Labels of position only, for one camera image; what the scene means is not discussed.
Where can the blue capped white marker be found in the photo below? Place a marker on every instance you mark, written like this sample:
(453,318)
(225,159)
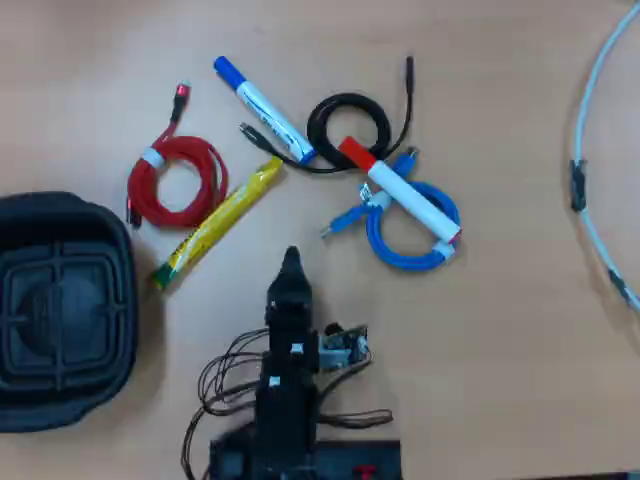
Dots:
(265,112)

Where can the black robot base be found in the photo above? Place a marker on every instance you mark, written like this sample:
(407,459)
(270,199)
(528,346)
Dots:
(350,457)

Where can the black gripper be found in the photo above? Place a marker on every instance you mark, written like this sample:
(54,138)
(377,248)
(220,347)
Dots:
(290,335)

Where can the yellow instant coffee stick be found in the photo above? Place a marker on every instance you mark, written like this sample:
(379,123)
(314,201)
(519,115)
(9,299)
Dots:
(220,220)

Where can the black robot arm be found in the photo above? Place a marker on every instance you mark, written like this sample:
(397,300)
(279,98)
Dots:
(285,415)

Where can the bare circuit board camera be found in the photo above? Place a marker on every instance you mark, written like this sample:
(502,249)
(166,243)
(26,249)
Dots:
(345,347)

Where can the black plastic tray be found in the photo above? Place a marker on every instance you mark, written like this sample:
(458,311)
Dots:
(65,300)

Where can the red capped white marker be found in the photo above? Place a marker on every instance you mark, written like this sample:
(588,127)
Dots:
(410,197)

